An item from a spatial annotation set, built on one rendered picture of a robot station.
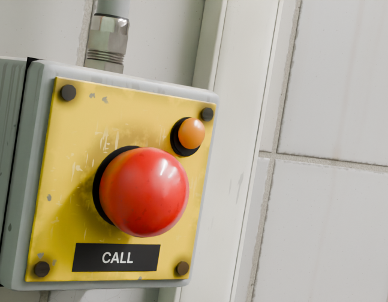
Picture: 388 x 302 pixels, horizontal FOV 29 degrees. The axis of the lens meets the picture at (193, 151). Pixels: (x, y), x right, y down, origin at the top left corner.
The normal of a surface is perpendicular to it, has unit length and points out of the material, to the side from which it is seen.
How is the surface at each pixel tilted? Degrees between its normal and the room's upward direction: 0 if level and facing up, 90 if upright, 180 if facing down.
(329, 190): 90
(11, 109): 90
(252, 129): 90
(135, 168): 68
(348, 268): 90
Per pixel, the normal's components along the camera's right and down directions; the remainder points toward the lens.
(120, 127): 0.61, 0.14
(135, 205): 0.04, 0.28
